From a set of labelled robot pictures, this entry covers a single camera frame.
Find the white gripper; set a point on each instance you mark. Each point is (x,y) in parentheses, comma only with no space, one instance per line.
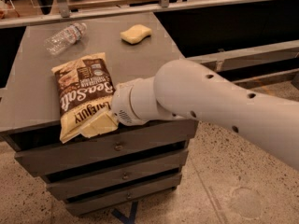
(121,104)

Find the brown chip bag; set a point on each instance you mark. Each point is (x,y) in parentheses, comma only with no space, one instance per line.
(84,87)

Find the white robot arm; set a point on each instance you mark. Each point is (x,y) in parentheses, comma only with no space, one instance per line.
(183,89)

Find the yellow sponge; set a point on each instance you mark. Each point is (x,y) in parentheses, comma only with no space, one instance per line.
(136,34)

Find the grey drawer cabinet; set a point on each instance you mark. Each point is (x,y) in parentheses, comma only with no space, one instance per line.
(56,113)

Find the middle grey drawer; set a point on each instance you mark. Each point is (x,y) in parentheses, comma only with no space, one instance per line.
(139,165)

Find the grey drawer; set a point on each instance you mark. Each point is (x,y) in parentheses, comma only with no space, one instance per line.
(139,165)
(123,195)
(57,158)

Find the clear plastic water bottle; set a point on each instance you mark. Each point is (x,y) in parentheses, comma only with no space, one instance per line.
(61,41)

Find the top grey drawer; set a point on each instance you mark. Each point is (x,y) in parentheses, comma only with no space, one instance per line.
(57,158)

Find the bottom grey drawer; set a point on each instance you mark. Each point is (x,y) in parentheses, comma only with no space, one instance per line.
(123,195)

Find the grey metal railing frame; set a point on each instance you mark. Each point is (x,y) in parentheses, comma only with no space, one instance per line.
(184,28)

